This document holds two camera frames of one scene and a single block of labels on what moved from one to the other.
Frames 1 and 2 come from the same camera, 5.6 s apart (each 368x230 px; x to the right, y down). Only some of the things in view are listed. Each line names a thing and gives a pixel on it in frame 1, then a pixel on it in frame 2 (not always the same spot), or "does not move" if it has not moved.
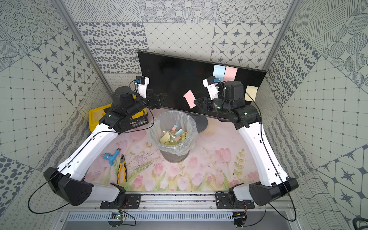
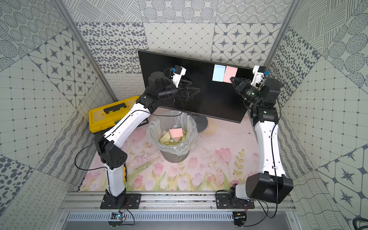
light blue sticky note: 219,72 does not move
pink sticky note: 190,98 -> 176,132
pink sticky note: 230,74 does not move
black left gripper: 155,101 -> 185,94
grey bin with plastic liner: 174,133 does not move
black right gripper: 205,107 -> 239,79
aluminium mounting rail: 178,202 does not move
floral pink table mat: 219,159 does not move
